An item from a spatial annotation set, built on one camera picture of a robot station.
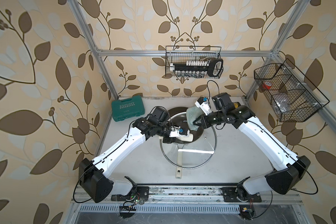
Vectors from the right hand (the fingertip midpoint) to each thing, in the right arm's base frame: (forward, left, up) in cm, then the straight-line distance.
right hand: (194, 122), depth 73 cm
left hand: (-4, +8, -2) cm, 9 cm away
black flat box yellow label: (+33, -41, -24) cm, 58 cm away
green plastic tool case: (+31, +47, -21) cm, 60 cm away
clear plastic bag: (+5, -47, +5) cm, 48 cm away
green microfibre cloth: (+5, +1, +1) cm, 5 cm away
